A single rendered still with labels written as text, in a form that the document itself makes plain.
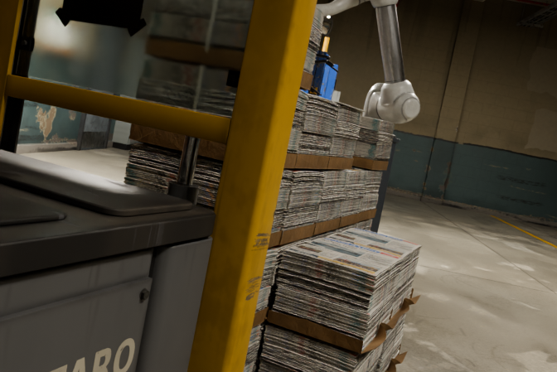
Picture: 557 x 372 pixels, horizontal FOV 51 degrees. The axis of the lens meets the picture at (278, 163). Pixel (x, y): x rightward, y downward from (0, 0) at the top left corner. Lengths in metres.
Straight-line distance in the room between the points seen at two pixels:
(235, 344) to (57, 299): 0.47
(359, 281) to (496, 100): 10.79
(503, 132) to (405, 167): 2.03
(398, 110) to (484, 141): 9.38
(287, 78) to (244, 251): 0.32
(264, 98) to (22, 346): 0.57
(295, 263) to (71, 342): 1.03
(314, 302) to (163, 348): 0.81
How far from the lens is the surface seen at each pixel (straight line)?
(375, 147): 2.57
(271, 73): 1.05
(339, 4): 3.03
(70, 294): 0.76
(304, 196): 1.80
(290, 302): 1.73
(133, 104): 1.19
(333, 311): 1.69
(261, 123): 1.04
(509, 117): 12.38
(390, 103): 2.94
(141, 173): 1.59
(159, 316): 0.93
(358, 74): 11.89
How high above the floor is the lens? 0.95
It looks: 4 degrees down
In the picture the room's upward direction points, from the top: 11 degrees clockwise
